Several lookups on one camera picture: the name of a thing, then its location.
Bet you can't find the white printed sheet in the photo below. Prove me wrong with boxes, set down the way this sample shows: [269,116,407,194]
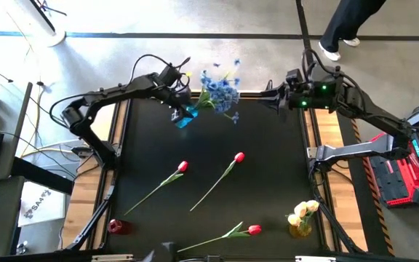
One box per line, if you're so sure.
[17,180,68,229]

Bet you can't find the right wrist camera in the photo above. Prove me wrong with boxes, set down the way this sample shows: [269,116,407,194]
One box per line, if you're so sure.
[284,68,304,87]

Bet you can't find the black diagonal frame strut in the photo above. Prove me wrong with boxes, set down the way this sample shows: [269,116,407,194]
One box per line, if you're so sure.
[65,183,118,251]

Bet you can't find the white round stand base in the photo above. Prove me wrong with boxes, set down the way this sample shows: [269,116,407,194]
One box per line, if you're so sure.
[44,28,68,48]

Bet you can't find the person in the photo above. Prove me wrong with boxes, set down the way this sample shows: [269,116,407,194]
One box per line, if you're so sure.
[317,0,388,62]

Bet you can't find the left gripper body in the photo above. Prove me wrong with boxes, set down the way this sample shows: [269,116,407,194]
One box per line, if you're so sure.
[164,82,193,123]

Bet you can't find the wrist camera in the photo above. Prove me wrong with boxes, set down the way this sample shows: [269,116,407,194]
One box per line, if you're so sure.
[157,65,182,87]
[284,68,304,87]

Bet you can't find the red glass vase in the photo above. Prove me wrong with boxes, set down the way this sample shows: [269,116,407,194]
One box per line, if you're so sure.
[106,218,132,236]

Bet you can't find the blue artificial flower spray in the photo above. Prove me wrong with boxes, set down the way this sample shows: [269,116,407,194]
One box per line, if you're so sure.
[209,57,242,114]
[222,108,240,125]
[194,69,220,110]

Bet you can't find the grey desk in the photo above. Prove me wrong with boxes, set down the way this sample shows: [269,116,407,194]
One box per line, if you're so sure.
[0,82,34,183]

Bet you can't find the yellow glass vase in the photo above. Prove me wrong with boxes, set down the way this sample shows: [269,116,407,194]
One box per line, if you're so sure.
[288,220,313,238]

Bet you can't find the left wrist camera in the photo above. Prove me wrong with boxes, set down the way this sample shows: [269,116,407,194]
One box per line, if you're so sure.
[157,65,182,87]

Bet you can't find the wooden table side board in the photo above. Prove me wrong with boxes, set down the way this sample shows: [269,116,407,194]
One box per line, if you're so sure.
[62,100,130,252]
[303,108,369,252]

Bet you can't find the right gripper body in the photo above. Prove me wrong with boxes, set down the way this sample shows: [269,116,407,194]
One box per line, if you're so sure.
[284,82,308,110]

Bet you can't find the red and black case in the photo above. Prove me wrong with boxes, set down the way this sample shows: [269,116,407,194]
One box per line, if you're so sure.
[368,130,419,209]

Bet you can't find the wooden table edge board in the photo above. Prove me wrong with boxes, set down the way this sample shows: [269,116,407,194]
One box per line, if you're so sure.
[92,253,135,262]

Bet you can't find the red artificial tulip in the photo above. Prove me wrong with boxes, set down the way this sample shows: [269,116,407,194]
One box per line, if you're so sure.
[123,160,189,216]
[189,151,246,213]

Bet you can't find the white artificial tulip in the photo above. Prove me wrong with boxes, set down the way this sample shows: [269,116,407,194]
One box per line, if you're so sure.
[293,201,308,229]
[287,213,303,229]
[305,199,321,223]

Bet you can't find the green leaf foreground stem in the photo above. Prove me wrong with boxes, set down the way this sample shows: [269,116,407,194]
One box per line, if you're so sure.
[176,221,263,253]

